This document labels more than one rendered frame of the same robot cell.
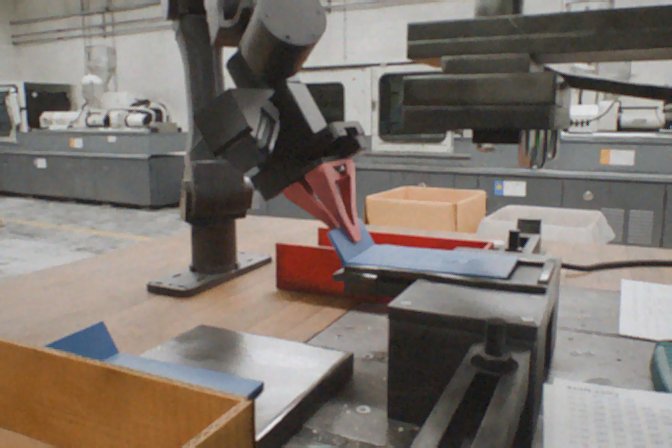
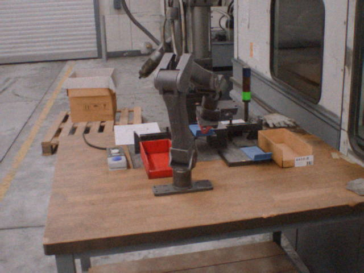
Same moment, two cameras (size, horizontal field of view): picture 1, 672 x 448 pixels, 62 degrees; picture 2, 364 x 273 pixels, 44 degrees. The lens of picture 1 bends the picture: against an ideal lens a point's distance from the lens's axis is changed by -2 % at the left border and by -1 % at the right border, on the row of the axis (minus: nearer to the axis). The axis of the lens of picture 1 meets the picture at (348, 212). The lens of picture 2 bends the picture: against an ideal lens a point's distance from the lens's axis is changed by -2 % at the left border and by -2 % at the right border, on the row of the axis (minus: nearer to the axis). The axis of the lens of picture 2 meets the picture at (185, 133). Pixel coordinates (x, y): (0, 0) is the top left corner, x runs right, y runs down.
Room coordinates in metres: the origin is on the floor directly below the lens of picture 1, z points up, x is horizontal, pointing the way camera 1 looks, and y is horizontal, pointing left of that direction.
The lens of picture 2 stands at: (1.56, 1.35, 1.55)
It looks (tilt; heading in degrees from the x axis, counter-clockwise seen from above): 18 degrees down; 235
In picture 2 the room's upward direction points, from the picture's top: 2 degrees counter-clockwise
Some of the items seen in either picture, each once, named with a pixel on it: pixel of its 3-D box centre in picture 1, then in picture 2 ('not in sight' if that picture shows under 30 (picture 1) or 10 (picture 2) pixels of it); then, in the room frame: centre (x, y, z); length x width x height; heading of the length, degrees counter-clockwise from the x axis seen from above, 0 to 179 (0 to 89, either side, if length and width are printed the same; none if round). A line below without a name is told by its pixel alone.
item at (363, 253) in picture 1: (423, 246); (200, 127); (0.48, -0.07, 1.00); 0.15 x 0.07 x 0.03; 66
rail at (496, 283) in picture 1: (458, 291); not in sight; (0.43, -0.09, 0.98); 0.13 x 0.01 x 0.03; 66
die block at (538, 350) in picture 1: (485, 332); (201, 137); (0.44, -0.11, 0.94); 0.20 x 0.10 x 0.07; 156
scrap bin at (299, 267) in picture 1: (384, 265); (159, 157); (0.69, -0.05, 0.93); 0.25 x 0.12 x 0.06; 66
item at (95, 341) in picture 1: (146, 369); (255, 151); (0.38, 0.15, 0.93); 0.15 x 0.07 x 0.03; 69
